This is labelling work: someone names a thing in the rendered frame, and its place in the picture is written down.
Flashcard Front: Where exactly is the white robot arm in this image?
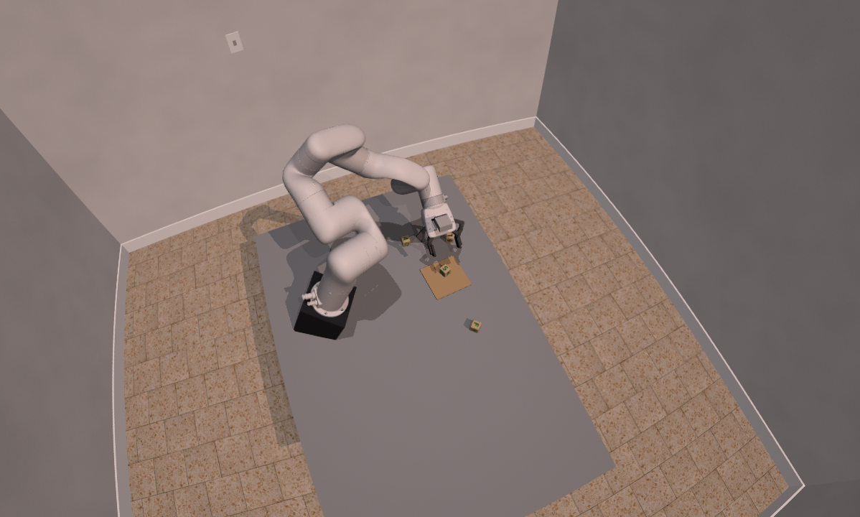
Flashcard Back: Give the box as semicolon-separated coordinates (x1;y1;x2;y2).
282;124;447;317

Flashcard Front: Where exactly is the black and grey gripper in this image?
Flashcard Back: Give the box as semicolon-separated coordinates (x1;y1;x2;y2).
416;202;464;257

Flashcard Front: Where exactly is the tan square mat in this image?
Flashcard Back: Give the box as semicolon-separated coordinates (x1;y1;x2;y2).
420;256;472;300

